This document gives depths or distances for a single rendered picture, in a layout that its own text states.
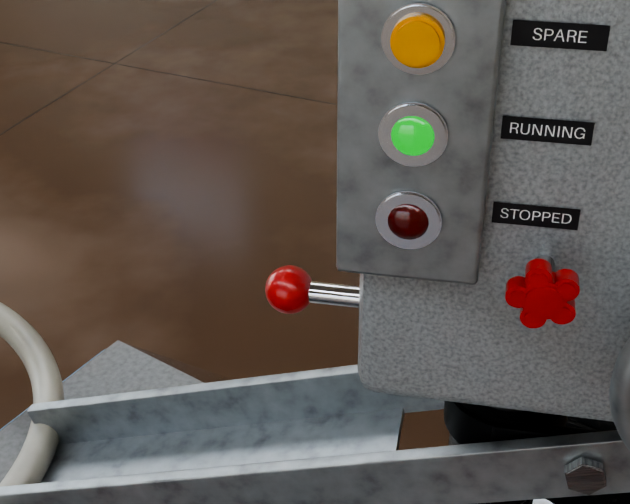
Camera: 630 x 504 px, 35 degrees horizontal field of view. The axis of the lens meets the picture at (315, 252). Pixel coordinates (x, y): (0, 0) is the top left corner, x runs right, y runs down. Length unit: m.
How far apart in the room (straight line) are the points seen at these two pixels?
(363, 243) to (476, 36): 0.13
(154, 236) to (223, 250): 0.23
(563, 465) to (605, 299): 0.18
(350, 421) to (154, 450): 0.18
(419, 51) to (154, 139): 3.13
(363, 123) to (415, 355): 0.16
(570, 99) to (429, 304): 0.15
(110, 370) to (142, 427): 0.23
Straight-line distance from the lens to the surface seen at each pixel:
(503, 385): 0.62
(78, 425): 0.97
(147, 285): 2.81
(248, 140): 3.55
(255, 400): 0.88
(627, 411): 0.56
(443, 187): 0.53
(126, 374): 1.15
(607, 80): 0.52
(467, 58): 0.50
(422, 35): 0.49
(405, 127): 0.51
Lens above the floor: 1.58
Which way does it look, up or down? 33 degrees down
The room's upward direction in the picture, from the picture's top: straight up
